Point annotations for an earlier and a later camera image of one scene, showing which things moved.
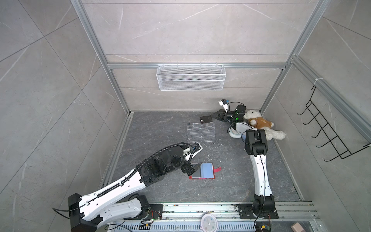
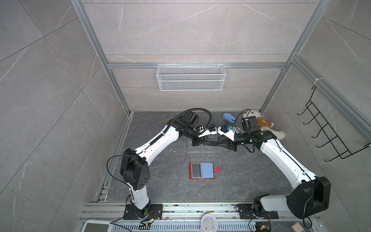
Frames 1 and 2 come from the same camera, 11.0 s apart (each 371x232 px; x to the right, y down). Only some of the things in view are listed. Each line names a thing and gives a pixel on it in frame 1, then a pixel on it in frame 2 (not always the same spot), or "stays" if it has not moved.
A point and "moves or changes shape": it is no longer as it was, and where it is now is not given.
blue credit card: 206,170 stays
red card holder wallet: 206,171 stays
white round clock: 209,223 stays
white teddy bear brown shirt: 256,121 stays
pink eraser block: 297,227 stays
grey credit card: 197,174 stays
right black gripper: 223,116 to 227,143
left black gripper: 192,169 to 201,140
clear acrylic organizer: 201,132 moves or changes shape
